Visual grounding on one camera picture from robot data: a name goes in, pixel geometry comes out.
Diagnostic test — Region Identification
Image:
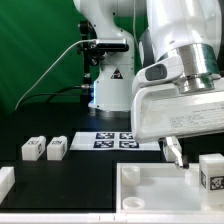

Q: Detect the white L-shaped obstacle fence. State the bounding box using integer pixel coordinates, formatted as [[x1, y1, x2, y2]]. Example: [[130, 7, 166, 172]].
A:
[[0, 165, 224, 224]]

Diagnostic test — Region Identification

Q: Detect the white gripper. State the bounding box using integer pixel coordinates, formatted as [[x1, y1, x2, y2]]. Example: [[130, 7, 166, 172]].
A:
[[131, 56, 224, 169]]

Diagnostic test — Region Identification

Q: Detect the grey cable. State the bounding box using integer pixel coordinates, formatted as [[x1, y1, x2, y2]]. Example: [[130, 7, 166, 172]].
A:
[[14, 38, 98, 111]]

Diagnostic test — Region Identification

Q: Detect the black cable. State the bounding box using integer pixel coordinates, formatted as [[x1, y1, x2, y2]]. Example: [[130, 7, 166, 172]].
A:
[[18, 84, 94, 109]]

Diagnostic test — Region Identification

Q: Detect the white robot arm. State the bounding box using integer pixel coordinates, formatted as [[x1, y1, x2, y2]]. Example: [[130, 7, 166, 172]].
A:
[[73, 0, 224, 168]]

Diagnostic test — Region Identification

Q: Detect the white square table top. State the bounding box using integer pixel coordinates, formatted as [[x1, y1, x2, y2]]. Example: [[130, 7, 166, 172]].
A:
[[116, 163, 224, 214]]

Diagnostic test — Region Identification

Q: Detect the white sheet with AprilTags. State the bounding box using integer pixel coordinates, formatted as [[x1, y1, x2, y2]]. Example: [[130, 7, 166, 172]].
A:
[[70, 132, 160, 151]]

